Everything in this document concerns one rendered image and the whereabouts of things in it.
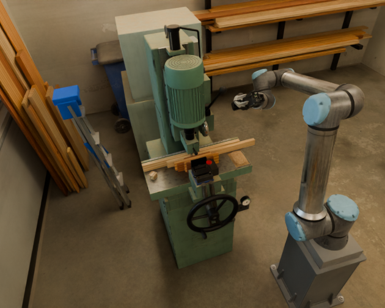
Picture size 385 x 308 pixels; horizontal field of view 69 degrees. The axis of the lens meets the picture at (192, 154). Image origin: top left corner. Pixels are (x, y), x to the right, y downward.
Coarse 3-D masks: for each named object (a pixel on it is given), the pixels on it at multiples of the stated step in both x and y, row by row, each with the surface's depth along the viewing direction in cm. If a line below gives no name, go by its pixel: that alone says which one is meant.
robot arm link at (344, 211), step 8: (328, 200) 137; (336, 200) 137; (344, 200) 137; (352, 200) 138; (328, 208) 136; (336, 208) 133; (344, 208) 134; (352, 208) 134; (336, 216) 133; (344, 216) 131; (352, 216) 131; (336, 224) 133; (344, 224) 134; (352, 224) 136; (336, 232) 139; (344, 232) 139
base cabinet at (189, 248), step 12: (192, 204) 164; (228, 204) 175; (168, 216) 164; (180, 216) 168; (168, 228) 188; (180, 228) 175; (228, 228) 193; (180, 240) 184; (192, 240) 188; (204, 240) 193; (216, 240) 198; (228, 240) 204; (180, 252) 194; (192, 252) 199; (204, 252) 204; (216, 252) 210; (180, 264) 204
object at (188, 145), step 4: (180, 132) 158; (180, 136) 161; (184, 136) 154; (184, 140) 152; (188, 140) 152; (192, 140) 152; (196, 140) 151; (184, 144) 156; (188, 144) 149; (192, 144) 150; (196, 144) 151; (188, 148) 151; (196, 148) 153; (188, 152) 153; (192, 152) 154
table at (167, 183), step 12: (228, 156) 165; (168, 168) 161; (228, 168) 158; (240, 168) 157; (156, 180) 154; (168, 180) 153; (180, 180) 153; (156, 192) 148; (168, 192) 151; (180, 192) 154; (192, 192) 150; (216, 192) 149
